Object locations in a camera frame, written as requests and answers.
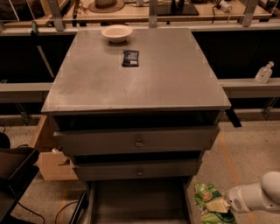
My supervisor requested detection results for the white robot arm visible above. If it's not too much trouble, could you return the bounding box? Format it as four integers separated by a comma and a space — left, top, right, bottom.
206, 171, 280, 214

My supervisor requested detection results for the grey middle drawer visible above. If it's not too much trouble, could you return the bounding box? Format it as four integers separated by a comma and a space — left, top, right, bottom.
73, 159, 201, 181

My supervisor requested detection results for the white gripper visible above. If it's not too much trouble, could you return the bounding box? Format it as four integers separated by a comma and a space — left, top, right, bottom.
206, 185, 251, 213

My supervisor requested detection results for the black bin on left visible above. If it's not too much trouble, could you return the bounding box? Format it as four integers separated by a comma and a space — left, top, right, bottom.
0, 147, 39, 224

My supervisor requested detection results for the wooden crate on floor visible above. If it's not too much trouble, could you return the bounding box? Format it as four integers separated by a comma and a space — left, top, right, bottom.
29, 115, 78, 181

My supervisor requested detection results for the grey drawer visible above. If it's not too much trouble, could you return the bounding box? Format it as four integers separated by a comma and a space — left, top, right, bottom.
77, 178, 192, 224
54, 126, 220, 157
73, 159, 201, 181

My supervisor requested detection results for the white ceramic bowl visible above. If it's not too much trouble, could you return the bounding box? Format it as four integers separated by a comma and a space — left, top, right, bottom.
101, 24, 133, 43

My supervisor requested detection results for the grey drawer cabinet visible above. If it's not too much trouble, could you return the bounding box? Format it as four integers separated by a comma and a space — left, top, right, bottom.
41, 27, 232, 182

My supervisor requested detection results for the black floor cable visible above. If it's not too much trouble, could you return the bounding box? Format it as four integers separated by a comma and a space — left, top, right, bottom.
17, 199, 80, 224

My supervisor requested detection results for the grey top drawer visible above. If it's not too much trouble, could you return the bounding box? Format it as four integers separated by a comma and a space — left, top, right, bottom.
54, 126, 220, 157

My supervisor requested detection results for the green rice chip bag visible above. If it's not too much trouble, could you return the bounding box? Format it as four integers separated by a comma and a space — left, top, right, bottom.
194, 183, 237, 224

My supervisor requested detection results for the grey bottom drawer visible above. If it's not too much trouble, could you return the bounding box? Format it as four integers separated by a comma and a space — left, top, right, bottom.
77, 178, 192, 224

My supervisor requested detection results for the black monitor base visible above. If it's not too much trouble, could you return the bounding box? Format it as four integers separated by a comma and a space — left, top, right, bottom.
157, 0, 199, 16

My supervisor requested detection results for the brown hat on bench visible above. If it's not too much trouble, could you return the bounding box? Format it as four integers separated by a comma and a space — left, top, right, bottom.
87, 0, 124, 13

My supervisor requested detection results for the clear soap dispenser bottle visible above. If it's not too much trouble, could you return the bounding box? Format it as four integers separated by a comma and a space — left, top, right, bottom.
255, 61, 274, 84

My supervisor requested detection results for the dark blue snack packet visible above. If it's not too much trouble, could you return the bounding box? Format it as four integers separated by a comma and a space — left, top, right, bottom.
122, 50, 139, 67

